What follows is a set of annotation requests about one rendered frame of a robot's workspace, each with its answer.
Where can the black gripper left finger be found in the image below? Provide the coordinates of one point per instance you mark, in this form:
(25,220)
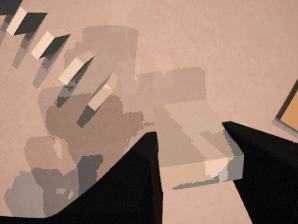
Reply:
(129,193)

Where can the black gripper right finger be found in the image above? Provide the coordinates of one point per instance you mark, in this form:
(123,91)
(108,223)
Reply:
(269,185)

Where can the orange flat block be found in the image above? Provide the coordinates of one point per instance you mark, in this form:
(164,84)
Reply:
(289,111)

